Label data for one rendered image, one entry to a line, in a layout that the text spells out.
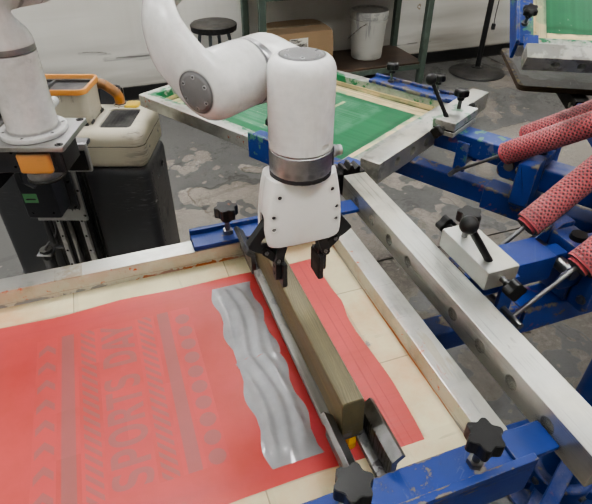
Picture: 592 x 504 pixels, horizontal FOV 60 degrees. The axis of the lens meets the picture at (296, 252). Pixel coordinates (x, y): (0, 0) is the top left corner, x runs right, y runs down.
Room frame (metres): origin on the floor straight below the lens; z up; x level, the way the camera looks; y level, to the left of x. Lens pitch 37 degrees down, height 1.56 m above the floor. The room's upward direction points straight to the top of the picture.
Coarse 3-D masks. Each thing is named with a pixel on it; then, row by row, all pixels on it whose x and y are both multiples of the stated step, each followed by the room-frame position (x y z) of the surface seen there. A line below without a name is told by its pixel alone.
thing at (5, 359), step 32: (192, 288) 0.69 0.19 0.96; (256, 288) 0.69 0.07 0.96; (320, 288) 0.69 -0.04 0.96; (64, 320) 0.61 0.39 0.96; (96, 320) 0.61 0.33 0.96; (128, 320) 0.61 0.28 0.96; (192, 320) 0.61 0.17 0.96; (320, 320) 0.61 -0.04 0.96; (0, 352) 0.54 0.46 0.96; (32, 352) 0.54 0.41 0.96; (224, 352) 0.54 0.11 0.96; (0, 384) 0.48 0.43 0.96; (32, 384) 0.48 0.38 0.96; (0, 416) 0.42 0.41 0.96; (32, 416) 0.42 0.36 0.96
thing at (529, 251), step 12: (528, 240) 0.72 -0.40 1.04; (516, 252) 0.68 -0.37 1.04; (528, 252) 0.68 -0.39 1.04; (540, 252) 0.68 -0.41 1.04; (456, 264) 0.65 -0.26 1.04; (528, 264) 0.65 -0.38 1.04; (540, 264) 0.66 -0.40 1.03; (552, 264) 0.67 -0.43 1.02; (468, 276) 0.62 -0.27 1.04; (528, 276) 0.65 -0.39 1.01; (540, 276) 0.66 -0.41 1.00; (480, 288) 0.62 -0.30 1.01; (492, 288) 0.63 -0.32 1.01
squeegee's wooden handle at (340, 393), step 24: (264, 240) 0.69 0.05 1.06; (264, 264) 0.66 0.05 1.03; (288, 264) 0.63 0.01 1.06; (288, 288) 0.57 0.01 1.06; (288, 312) 0.55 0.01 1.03; (312, 312) 0.52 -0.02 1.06; (312, 336) 0.47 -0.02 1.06; (312, 360) 0.45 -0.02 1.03; (336, 360) 0.43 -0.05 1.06; (336, 384) 0.39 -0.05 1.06; (336, 408) 0.38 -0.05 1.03; (360, 408) 0.37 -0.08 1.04; (360, 432) 0.37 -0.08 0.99
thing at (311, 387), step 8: (256, 272) 0.68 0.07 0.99; (264, 280) 0.66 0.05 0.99; (264, 288) 0.64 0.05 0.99; (264, 296) 0.63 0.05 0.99; (272, 296) 0.62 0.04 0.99; (272, 304) 0.60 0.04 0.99; (272, 312) 0.59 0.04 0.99; (280, 312) 0.59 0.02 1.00; (280, 320) 0.57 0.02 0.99; (280, 328) 0.55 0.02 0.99; (288, 328) 0.55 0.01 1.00; (288, 336) 0.53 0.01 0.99; (288, 344) 0.52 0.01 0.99; (296, 344) 0.52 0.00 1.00; (296, 352) 0.50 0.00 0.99; (296, 360) 0.49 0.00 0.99; (304, 360) 0.49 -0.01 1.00; (304, 368) 0.47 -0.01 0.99; (304, 376) 0.46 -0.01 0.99; (304, 384) 0.45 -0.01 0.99; (312, 384) 0.45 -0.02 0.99; (312, 392) 0.43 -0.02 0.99; (312, 400) 0.42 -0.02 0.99; (320, 400) 0.42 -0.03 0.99; (320, 408) 0.41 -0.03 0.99
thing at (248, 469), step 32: (288, 352) 0.54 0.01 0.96; (352, 352) 0.54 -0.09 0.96; (224, 384) 0.48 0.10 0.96; (384, 384) 0.48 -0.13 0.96; (224, 416) 0.42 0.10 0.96; (384, 416) 0.42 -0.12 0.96; (0, 448) 0.37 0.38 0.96; (256, 448) 0.37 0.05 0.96; (0, 480) 0.33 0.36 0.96; (192, 480) 0.33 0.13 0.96; (224, 480) 0.33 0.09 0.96; (256, 480) 0.33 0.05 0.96; (288, 480) 0.33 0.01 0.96
